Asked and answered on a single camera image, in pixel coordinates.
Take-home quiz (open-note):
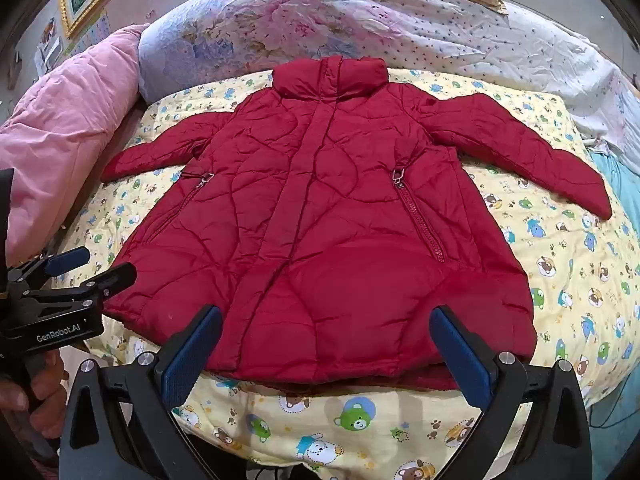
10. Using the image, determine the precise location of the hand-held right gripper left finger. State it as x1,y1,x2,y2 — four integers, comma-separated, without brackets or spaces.
59,304,223,480

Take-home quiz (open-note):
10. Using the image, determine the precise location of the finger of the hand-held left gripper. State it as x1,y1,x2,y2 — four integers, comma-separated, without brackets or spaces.
6,246,92,285
22,262,138,311

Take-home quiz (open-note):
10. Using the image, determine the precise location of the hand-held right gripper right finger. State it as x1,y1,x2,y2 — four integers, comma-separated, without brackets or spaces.
429,304,594,480

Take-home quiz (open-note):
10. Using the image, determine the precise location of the red quilted jacket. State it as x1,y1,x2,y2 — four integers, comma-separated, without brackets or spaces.
100,56,614,392

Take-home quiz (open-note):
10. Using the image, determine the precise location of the person's left hand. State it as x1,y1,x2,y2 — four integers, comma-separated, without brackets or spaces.
0,347,69,461

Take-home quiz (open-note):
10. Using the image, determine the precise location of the yellow bear-print bed sheet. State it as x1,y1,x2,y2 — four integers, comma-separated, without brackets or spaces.
52,67,637,480

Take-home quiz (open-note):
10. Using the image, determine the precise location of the pink quilt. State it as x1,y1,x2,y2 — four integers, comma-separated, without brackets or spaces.
0,24,151,268

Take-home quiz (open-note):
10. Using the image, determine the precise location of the teal cloth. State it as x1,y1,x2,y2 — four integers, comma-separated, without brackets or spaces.
589,149,640,246

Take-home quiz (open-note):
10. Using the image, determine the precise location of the white floral quilt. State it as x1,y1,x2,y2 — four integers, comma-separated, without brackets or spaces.
136,0,640,176

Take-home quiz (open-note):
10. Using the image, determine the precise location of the small wall poster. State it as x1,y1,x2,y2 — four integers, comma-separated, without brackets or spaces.
34,16,67,77

